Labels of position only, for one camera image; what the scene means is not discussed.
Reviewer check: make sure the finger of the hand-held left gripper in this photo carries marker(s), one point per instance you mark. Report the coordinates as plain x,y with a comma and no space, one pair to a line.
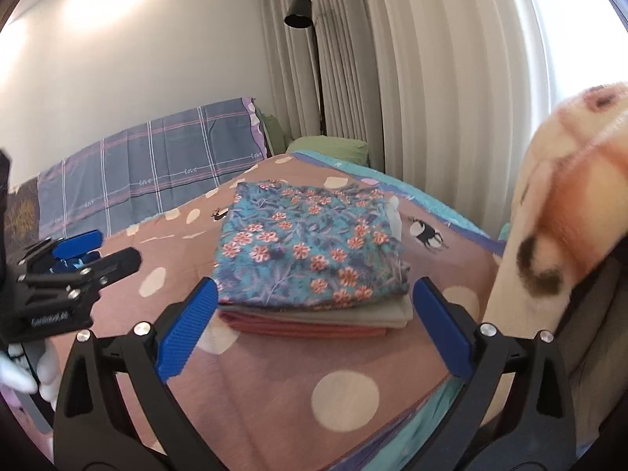
78,246
117,263

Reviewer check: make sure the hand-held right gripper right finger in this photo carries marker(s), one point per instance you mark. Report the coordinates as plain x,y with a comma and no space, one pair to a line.
444,328

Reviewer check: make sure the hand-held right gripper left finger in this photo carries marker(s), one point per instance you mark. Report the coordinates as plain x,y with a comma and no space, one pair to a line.
189,328

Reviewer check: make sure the teal floral shirt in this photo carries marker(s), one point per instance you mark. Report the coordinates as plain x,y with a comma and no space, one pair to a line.
304,240

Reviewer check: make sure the person's left hand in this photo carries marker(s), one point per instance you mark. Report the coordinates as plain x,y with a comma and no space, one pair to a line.
14,373

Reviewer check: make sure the pale folded cloth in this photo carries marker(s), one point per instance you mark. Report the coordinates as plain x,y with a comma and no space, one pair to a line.
382,316

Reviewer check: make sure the dark tree-print cover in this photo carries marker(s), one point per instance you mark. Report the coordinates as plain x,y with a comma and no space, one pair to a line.
22,216

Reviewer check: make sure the pink polka dot bedsheet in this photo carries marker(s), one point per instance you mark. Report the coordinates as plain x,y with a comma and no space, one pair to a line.
274,378

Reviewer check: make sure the pink folded cloth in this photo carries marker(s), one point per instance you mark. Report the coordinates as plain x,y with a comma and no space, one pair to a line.
304,329

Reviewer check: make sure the grey cushion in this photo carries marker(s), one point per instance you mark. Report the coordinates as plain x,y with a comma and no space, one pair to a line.
593,368

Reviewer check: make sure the cream spotted plush toy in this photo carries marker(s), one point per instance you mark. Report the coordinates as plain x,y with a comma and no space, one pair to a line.
554,216

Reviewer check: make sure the purple dotted pillow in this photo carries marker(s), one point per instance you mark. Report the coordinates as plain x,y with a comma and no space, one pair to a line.
252,127

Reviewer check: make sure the green pillow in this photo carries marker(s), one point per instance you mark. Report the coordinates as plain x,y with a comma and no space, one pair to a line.
328,149
274,132

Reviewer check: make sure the cream pleated curtain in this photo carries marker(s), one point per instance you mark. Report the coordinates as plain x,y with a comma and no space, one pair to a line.
417,83

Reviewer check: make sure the black floor lamp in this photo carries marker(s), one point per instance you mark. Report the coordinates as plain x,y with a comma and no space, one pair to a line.
298,12

